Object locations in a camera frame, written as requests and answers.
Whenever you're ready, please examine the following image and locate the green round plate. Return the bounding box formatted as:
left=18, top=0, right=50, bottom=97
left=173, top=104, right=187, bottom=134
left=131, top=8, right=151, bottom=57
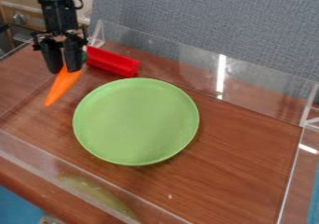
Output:
left=72, top=78, right=199, bottom=166

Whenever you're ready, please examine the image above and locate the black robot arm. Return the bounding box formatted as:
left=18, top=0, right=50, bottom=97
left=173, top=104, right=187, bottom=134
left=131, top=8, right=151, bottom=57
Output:
left=31, top=0, right=88, bottom=74

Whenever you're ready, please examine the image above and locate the clear acrylic enclosure wall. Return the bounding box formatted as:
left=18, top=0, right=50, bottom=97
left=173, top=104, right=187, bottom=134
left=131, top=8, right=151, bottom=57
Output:
left=0, top=21, right=319, bottom=224

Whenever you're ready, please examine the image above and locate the red plastic block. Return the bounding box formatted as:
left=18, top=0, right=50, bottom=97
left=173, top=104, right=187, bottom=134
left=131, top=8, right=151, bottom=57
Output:
left=86, top=46, right=140, bottom=77

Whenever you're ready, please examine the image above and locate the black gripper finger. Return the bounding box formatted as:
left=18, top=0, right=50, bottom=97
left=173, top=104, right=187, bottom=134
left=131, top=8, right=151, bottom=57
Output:
left=64, top=34, right=84, bottom=73
left=40, top=37, right=64, bottom=74

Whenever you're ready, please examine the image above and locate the orange toy carrot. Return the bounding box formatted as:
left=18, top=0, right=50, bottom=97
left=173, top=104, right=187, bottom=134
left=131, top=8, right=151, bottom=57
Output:
left=46, top=66, right=83, bottom=106

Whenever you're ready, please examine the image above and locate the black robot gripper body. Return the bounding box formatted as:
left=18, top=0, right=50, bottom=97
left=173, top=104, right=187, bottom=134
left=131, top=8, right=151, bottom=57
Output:
left=30, top=0, right=90, bottom=52

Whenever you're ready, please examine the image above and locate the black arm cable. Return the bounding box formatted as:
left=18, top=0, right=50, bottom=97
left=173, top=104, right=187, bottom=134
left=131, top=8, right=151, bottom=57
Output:
left=67, top=0, right=84, bottom=11

